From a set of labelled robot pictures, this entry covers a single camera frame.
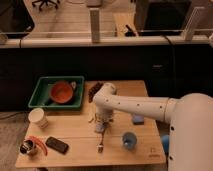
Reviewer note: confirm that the blue sponge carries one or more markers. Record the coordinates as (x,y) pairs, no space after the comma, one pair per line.
(137,120)

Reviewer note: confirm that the red chili pepper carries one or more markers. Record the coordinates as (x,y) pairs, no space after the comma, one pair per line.
(39,143)

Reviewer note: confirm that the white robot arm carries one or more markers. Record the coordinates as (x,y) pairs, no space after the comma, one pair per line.
(190,118)

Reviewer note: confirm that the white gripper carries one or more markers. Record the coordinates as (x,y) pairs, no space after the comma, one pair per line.
(104,115)

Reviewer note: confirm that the blue cup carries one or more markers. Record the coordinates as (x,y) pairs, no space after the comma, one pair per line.
(129,140)

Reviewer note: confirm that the peeled banana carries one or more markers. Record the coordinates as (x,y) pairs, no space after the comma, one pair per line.
(92,117)

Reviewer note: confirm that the green plastic bin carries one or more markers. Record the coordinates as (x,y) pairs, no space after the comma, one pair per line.
(40,96)

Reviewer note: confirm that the black monitor left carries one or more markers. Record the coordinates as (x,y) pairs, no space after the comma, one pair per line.
(15,20)

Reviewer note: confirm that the small metal cup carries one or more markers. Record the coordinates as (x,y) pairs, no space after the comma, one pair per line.
(28,147)

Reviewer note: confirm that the black monitor right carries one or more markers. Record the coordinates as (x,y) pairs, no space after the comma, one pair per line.
(160,17)

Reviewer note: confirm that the black phone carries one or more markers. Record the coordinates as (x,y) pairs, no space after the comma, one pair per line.
(57,145)

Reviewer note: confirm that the silver fork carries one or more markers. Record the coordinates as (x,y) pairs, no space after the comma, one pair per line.
(100,146)

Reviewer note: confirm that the blue object under table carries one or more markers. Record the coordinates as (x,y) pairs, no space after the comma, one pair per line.
(165,143)

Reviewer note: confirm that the white paper cup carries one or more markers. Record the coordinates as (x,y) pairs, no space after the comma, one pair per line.
(37,116)

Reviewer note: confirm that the black monitor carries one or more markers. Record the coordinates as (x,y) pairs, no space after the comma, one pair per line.
(15,20)
(160,17)

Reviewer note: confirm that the small object in bin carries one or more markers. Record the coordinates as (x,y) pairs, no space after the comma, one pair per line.
(74,85)

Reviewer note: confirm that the black office chair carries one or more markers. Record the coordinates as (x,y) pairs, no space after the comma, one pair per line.
(46,2)

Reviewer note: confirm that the orange bowl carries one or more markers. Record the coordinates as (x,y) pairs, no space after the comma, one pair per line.
(61,92)

